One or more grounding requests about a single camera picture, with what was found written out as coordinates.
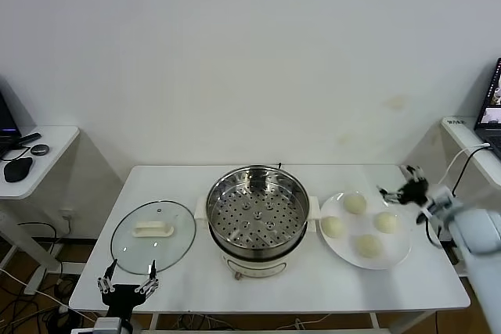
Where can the black laptop camera views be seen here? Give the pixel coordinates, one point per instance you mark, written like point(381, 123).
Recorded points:
point(491, 115)

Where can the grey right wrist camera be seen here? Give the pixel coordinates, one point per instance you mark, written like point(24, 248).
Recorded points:
point(440, 198)

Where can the black cooker power plug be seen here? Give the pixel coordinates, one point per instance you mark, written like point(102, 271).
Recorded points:
point(280, 165)

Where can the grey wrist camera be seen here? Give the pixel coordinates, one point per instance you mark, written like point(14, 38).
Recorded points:
point(440, 198)
point(107, 326)

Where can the white table frame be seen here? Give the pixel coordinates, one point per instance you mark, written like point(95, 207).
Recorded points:
point(374, 320)

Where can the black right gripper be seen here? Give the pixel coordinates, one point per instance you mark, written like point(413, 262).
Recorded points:
point(415, 193)

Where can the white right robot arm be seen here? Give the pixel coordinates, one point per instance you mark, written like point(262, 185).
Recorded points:
point(481, 240)

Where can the steel perforated steamer basket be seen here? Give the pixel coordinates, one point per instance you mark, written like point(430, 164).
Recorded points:
point(282, 228)

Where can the black computer mouse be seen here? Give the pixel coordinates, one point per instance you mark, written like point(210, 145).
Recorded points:
point(17, 169)

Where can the round black puck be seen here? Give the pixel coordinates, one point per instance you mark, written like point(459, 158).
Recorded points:
point(40, 149)

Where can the white side desk labelled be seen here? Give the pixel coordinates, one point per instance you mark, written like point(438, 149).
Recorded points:
point(467, 134)

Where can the cream electric cooker base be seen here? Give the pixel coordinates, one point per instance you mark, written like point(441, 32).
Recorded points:
point(254, 267)

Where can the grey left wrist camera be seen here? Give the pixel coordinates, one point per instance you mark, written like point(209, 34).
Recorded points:
point(107, 326)

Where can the black stick remote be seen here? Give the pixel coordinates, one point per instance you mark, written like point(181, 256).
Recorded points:
point(29, 138)

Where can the black laptop purple light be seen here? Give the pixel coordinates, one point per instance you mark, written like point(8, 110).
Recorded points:
point(6, 115)

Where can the white wall socket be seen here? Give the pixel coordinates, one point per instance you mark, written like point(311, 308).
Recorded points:
point(70, 214)

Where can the white steamed baozi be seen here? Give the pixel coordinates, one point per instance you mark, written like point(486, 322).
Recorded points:
point(332, 227)
point(355, 204)
point(368, 246)
point(386, 221)

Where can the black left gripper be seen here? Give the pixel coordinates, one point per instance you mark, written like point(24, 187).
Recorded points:
point(121, 297)

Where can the white round plate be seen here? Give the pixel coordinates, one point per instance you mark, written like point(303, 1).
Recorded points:
point(395, 250)

